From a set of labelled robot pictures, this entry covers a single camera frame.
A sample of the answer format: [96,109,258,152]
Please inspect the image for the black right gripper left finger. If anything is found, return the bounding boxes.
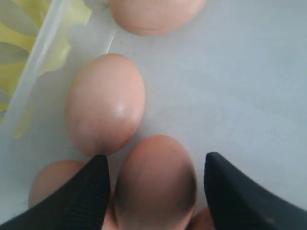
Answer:
[0,155,111,230]

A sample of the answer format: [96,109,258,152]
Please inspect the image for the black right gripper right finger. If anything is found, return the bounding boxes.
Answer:
[205,152,307,230]

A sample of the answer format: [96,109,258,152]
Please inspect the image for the brown egg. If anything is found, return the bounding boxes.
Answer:
[28,160,85,208]
[188,207,215,230]
[65,53,145,157]
[109,0,207,36]
[114,135,197,230]

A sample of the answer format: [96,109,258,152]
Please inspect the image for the clear plastic container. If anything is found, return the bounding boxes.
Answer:
[0,0,307,222]

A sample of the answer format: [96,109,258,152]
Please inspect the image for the yellow plastic egg tray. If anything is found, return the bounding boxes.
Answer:
[0,0,92,138]

